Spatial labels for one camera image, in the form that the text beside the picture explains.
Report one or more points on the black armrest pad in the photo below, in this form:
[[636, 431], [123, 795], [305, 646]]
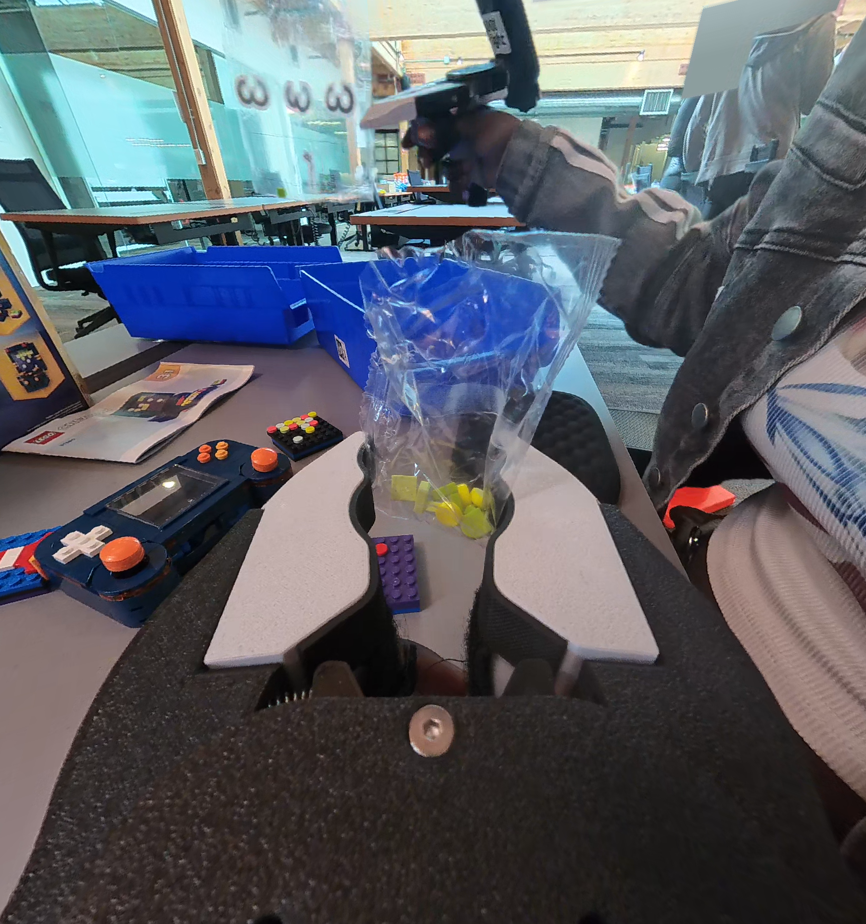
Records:
[[577, 440]]

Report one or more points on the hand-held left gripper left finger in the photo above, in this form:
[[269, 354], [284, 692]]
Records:
[[296, 563]]

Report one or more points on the red plastic piece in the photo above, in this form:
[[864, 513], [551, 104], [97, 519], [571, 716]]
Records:
[[696, 502]]

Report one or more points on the small clear plastic bag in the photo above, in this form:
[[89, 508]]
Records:
[[476, 325]]

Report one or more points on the person's torso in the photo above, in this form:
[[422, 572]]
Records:
[[823, 325]]

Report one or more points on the long wooden office desk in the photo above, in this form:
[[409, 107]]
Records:
[[151, 211]]

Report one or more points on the black brick plate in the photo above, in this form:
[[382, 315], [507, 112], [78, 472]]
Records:
[[304, 437]]

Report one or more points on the person's right hand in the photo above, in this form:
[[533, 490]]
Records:
[[476, 144]]

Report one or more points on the blue brick plate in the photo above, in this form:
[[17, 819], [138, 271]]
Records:
[[7, 585]]

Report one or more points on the navy brick game console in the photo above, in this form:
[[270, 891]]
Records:
[[159, 520]]

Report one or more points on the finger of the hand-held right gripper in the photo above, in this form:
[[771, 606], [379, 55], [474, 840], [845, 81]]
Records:
[[411, 105]]

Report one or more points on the toy set box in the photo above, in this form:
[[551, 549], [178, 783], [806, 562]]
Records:
[[14, 339]]

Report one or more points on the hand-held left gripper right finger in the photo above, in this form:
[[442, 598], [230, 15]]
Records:
[[570, 577]]

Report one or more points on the purple brick plate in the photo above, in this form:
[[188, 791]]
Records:
[[397, 570]]

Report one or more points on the black office chair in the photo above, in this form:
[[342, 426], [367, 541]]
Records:
[[21, 195]]

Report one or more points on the instruction booklet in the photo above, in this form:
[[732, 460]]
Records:
[[130, 419]]

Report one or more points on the blue plastic bin with label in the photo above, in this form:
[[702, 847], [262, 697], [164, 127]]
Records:
[[332, 317]]

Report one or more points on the person's right forearm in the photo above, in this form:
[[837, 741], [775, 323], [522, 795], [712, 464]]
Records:
[[620, 238]]

